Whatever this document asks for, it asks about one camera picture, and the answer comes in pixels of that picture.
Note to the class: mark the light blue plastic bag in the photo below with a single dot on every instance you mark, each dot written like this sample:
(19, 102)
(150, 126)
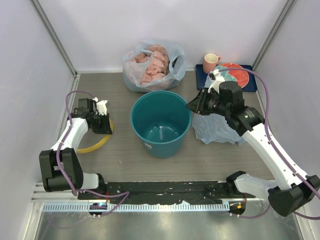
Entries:
(214, 128)

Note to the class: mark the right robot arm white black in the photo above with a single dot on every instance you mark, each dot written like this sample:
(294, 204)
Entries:
(291, 187)

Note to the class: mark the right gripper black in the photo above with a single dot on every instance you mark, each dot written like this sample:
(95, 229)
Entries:
(198, 105)

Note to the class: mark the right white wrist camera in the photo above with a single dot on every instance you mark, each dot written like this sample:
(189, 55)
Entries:
(217, 79)

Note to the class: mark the teal trash bin yellow rim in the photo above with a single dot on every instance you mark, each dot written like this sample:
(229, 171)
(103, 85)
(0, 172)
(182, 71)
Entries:
(161, 120)

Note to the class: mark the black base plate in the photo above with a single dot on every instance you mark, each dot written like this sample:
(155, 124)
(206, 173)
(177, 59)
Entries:
(173, 192)

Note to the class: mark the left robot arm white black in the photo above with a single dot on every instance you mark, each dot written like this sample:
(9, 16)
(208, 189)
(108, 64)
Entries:
(59, 165)

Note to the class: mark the red blue floral plate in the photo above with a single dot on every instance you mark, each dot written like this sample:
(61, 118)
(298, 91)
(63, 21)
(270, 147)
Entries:
(239, 76)

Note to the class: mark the pink ceramic mug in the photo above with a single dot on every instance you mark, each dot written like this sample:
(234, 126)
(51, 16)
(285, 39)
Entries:
(210, 62)

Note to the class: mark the plastic bag with pink trash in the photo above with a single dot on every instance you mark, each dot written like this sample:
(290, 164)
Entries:
(154, 64)

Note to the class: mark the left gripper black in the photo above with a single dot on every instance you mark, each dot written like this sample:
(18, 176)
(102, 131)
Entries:
(106, 129)

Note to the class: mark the white slotted cable duct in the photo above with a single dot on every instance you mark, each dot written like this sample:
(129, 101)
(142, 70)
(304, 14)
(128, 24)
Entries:
(99, 207)

